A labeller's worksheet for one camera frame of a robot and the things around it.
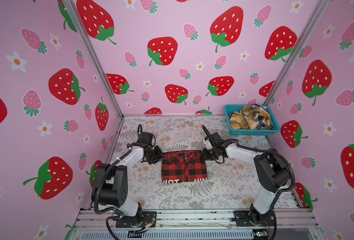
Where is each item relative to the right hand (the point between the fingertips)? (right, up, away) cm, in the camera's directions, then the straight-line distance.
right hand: (201, 156), depth 94 cm
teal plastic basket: (+25, +33, +21) cm, 47 cm away
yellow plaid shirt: (+41, +26, +13) cm, 50 cm away
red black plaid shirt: (-11, -5, -5) cm, 13 cm away
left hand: (-23, +1, -3) cm, 23 cm away
